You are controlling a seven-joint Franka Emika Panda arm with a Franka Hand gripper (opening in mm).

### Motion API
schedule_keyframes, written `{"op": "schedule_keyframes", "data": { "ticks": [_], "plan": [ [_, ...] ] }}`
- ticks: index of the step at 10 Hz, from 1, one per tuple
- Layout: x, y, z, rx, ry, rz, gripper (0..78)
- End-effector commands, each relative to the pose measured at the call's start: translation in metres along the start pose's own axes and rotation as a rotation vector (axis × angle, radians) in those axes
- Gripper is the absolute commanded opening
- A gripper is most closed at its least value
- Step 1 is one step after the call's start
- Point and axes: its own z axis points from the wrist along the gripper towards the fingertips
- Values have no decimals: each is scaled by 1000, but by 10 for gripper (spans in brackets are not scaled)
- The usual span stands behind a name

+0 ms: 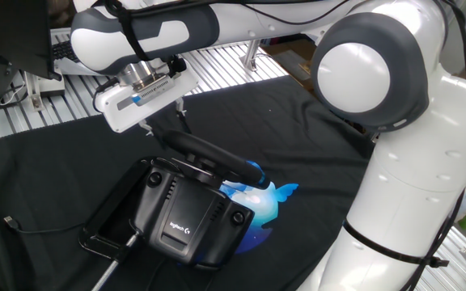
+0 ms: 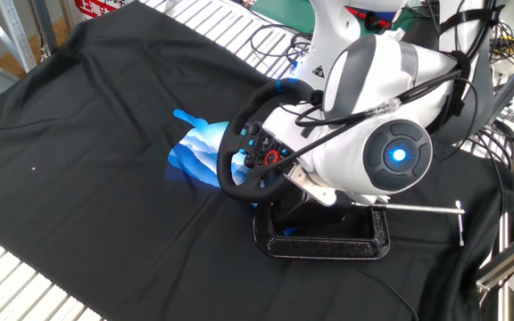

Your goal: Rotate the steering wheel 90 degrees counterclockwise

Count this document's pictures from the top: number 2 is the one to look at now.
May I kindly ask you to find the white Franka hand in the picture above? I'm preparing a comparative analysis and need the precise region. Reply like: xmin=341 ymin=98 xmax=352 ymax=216
xmin=261 ymin=102 xmax=330 ymax=157

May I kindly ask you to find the black steering wheel blue stripe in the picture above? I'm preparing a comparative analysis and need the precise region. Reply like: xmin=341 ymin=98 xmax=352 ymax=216
xmin=216 ymin=78 xmax=325 ymax=204

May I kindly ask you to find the black Logitech wheel base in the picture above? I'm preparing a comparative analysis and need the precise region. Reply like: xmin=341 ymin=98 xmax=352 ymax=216
xmin=274 ymin=186 xmax=352 ymax=226

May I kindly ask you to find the green mat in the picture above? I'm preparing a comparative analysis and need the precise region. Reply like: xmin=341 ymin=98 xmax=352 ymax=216
xmin=250 ymin=0 xmax=316 ymax=35

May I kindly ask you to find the silver clamp screw rod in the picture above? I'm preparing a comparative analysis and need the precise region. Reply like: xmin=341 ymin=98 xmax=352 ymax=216
xmin=352 ymin=199 xmax=466 ymax=247

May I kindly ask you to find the black cloth with blue print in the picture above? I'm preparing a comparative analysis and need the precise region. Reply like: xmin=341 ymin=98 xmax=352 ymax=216
xmin=0 ymin=2 xmax=514 ymax=321

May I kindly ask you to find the red and white sign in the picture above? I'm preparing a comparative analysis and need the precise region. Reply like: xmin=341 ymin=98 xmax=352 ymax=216
xmin=74 ymin=0 xmax=127 ymax=19

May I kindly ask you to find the silver wrist mount plate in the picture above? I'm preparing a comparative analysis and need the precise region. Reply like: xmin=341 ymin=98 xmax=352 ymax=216
xmin=283 ymin=164 xmax=350 ymax=209

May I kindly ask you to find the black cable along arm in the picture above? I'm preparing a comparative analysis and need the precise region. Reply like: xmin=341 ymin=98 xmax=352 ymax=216
xmin=250 ymin=8 xmax=485 ymax=177

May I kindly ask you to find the black C-clamp frame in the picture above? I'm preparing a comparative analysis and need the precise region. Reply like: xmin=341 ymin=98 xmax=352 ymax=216
xmin=252 ymin=202 xmax=391 ymax=261

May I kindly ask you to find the thin black USB cable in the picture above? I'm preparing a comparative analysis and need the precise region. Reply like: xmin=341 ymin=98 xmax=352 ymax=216
xmin=350 ymin=262 xmax=419 ymax=321

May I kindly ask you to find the black cable bundle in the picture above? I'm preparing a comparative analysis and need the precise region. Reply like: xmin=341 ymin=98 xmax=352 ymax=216
xmin=475 ymin=0 xmax=514 ymax=166

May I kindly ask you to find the aluminium frame beam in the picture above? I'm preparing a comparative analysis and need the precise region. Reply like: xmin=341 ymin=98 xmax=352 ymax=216
xmin=484 ymin=44 xmax=514 ymax=126

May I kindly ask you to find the perforated steel post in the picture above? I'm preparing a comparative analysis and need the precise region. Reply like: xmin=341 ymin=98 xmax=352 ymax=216
xmin=0 ymin=0 xmax=37 ymax=72

